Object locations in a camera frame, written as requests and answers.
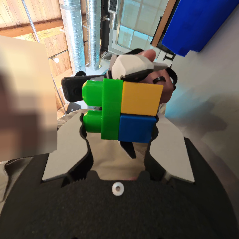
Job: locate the person's left hand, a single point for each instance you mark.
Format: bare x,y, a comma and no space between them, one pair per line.
166,84

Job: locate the green toy building block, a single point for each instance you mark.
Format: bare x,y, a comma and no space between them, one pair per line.
110,108

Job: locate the wooden side table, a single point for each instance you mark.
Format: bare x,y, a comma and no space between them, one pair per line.
164,20

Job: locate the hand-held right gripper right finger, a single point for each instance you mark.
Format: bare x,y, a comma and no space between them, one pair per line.
171,157

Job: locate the silver ventilation duct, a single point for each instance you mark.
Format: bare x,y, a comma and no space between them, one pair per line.
73,33
93,33

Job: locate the blue toy building block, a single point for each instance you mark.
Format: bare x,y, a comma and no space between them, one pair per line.
136,129

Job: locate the blue plastic bin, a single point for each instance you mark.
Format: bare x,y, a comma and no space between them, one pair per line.
198,22

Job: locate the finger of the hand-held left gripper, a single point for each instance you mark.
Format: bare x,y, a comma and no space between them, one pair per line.
130,149
130,67

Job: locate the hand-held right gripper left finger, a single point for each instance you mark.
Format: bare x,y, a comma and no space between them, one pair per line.
69,153

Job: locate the yellow toy building block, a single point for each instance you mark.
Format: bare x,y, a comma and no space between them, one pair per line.
142,98

